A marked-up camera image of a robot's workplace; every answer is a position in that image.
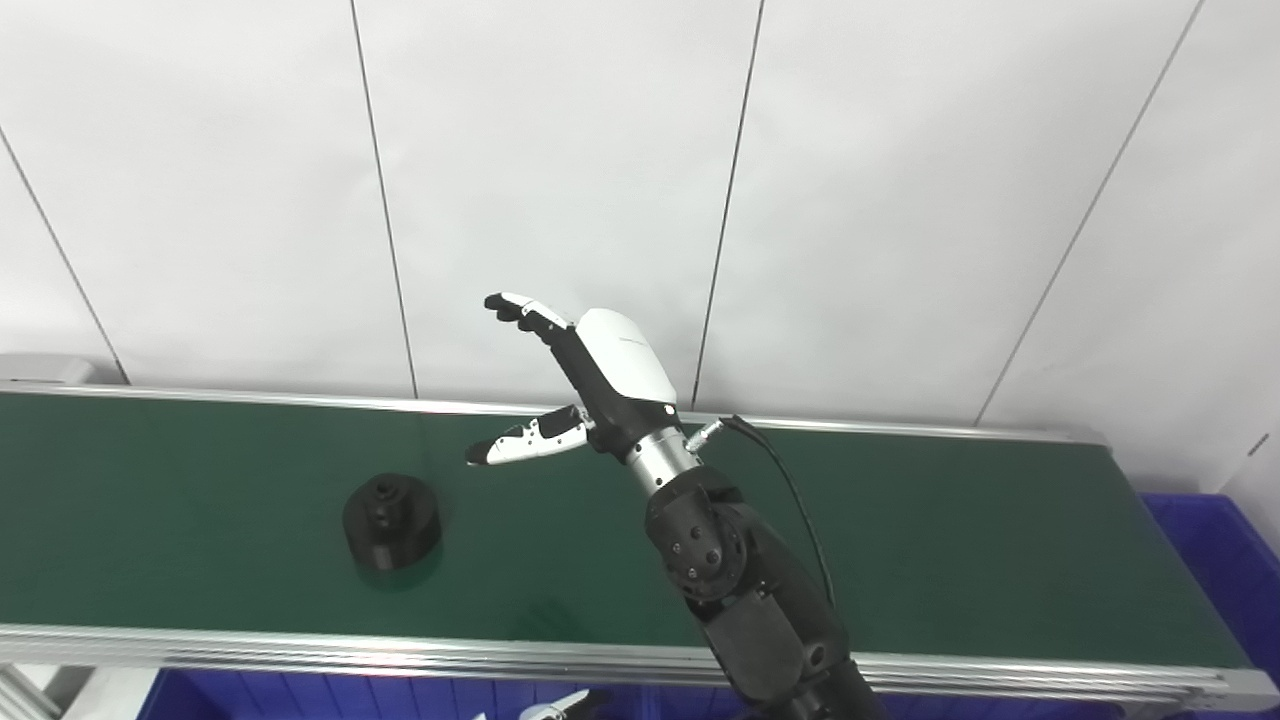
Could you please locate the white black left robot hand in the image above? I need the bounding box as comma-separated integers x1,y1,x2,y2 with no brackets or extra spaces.
520,688,613,720

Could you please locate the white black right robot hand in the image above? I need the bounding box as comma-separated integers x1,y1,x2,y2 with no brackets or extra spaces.
464,291,681,469

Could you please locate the black round flanged part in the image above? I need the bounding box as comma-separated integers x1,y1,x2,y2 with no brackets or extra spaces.
343,473,443,573

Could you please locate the blue bin holding black parts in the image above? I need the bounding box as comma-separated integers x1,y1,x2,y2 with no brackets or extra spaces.
625,672,1151,720

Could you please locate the aluminium conveyor support leg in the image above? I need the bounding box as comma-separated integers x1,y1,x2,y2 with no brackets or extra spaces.
0,662,63,720

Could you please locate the grey conveyor motor housing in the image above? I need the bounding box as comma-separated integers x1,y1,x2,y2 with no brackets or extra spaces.
0,352,96,387

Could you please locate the large empty blue bin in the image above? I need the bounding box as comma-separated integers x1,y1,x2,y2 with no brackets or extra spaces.
1140,492,1280,720

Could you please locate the green conveyor belt aluminium frame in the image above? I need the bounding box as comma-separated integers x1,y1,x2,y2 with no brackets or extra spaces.
0,380,1280,713

